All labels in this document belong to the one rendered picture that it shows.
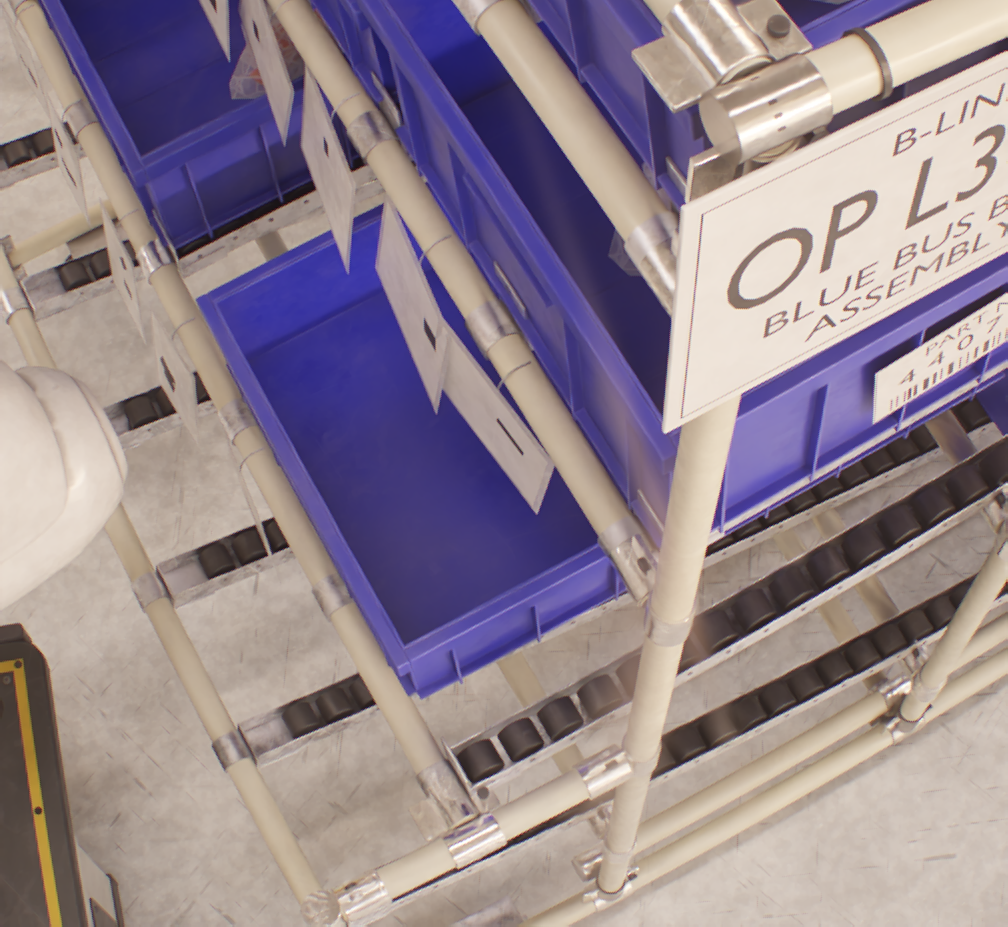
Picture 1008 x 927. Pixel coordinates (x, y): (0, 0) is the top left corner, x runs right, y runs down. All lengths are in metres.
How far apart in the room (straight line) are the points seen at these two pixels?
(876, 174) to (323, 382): 0.95
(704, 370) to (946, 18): 0.23
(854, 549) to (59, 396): 0.68
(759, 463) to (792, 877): 1.15
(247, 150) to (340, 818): 0.92
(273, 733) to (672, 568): 0.81
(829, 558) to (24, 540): 0.67
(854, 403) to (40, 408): 0.62
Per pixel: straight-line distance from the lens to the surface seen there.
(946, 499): 1.73
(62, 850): 2.08
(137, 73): 1.97
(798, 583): 1.68
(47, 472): 1.51
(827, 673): 2.07
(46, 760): 2.11
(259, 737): 1.96
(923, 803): 2.42
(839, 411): 1.29
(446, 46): 1.42
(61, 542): 1.55
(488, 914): 2.22
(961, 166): 0.93
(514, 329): 1.41
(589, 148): 1.02
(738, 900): 2.36
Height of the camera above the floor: 2.30
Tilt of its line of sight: 65 degrees down
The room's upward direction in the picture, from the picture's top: 2 degrees counter-clockwise
